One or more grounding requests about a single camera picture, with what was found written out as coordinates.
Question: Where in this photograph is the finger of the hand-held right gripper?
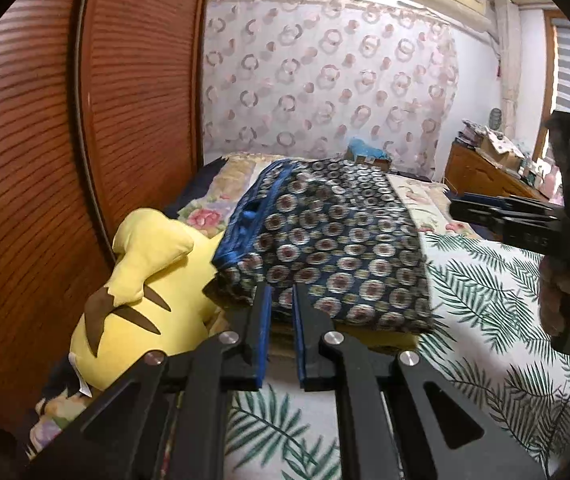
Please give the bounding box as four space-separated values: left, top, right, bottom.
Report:
449 204 557 232
449 193 558 212

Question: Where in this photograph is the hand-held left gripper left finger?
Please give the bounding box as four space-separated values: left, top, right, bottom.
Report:
27 282 273 480

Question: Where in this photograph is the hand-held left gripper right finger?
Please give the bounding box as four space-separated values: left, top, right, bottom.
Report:
292 284 548 480

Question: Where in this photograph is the navy circle-print satin robe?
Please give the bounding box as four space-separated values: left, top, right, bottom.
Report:
212 157 433 336

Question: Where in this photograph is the person's right hand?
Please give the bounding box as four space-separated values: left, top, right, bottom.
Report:
538 255 570 338

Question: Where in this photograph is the pink container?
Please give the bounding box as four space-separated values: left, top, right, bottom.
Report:
540 160 563 196

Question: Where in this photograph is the wooden sideboard cabinet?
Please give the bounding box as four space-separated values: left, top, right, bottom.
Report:
442 140 551 201

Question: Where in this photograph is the mustard yellow folded cloth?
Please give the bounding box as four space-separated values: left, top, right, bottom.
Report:
265 320 418 356

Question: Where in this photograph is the pile of patterned cloths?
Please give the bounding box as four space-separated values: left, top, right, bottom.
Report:
458 119 488 147

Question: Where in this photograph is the white green leaf-print sheet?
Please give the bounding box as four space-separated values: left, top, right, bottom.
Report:
225 230 570 480

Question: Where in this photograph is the cream floral blanket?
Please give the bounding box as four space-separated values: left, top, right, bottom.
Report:
27 152 483 461

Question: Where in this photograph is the small brown box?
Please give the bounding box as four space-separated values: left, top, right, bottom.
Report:
350 152 393 171

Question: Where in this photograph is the yellow plush toy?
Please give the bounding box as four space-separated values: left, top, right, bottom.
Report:
67 207 223 396

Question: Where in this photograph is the white tied window curtain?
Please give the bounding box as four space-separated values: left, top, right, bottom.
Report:
492 0 521 146

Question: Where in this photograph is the crumpled blue cloth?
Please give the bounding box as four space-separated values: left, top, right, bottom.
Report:
347 137 391 161

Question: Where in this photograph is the navy blue bedding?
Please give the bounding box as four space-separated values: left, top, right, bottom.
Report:
180 157 226 201

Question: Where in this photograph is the brown louvered wooden wardrobe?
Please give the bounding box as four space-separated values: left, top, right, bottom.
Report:
0 0 213 461

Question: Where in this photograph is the wooden window frame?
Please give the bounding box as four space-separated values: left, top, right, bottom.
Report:
535 7 566 161

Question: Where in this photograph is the pink ring-print sheer curtain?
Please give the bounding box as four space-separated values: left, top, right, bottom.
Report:
202 0 461 181

